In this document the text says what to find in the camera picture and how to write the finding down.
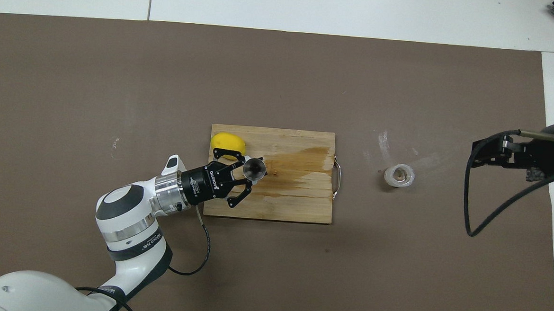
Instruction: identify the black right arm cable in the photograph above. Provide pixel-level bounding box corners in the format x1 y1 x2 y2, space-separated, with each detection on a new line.
462 128 554 241

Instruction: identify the brown paper table mat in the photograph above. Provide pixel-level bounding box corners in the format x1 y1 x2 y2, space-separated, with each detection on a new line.
0 12 554 311

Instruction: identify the steel double jigger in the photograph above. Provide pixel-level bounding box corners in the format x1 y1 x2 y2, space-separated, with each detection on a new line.
242 157 268 182

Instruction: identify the small clear glass cup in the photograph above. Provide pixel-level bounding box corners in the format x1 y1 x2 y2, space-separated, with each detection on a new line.
383 163 416 189

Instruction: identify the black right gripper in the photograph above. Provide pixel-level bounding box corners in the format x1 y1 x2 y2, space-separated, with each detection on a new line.
470 116 554 184

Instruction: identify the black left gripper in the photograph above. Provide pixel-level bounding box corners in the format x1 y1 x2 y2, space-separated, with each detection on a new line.
179 146 260 210

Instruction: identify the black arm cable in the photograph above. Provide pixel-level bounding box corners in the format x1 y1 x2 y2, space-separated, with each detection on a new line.
74 200 213 311
462 128 554 241

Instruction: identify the yellow lemon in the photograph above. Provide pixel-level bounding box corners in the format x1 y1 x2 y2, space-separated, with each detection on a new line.
209 131 247 161

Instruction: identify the wooden cutting board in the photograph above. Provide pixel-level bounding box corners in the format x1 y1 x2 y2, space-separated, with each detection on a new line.
203 124 345 225

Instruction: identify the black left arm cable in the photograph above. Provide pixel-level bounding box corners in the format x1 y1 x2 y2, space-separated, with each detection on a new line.
74 200 213 311

